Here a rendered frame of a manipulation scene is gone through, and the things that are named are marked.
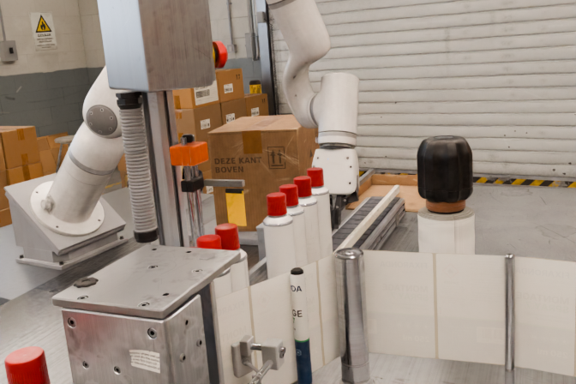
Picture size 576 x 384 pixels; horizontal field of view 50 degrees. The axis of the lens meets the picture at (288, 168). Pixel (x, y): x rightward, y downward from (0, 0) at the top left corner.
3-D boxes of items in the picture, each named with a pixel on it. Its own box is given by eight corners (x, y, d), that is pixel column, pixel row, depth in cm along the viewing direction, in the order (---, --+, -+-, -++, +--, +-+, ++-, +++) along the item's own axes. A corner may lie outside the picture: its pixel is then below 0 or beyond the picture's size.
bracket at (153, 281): (163, 320, 47) (161, 308, 47) (50, 306, 51) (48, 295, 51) (242, 258, 59) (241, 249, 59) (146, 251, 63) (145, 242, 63)
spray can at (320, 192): (329, 272, 123) (322, 171, 119) (304, 269, 125) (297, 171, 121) (337, 262, 128) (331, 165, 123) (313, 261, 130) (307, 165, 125)
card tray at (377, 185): (433, 213, 174) (433, 199, 173) (345, 209, 184) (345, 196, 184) (448, 187, 201) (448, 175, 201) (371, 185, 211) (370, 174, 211)
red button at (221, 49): (209, 41, 83) (229, 39, 85) (197, 42, 86) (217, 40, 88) (212, 69, 84) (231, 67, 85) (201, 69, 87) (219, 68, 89)
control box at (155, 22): (147, 93, 78) (129, -65, 74) (108, 89, 92) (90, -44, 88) (219, 85, 83) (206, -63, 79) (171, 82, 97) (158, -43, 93)
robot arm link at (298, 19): (237, 16, 130) (297, 137, 142) (291, -2, 119) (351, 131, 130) (262, -1, 136) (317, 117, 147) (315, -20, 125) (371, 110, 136)
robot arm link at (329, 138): (310, 131, 132) (309, 145, 132) (350, 130, 129) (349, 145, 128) (323, 138, 140) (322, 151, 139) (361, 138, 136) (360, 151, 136)
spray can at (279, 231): (293, 315, 105) (284, 199, 100) (265, 312, 107) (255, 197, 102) (303, 303, 109) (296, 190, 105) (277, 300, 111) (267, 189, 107)
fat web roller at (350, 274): (368, 397, 79) (361, 259, 76) (334, 392, 81) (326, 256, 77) (377, 378, 83) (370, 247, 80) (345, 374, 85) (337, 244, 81)
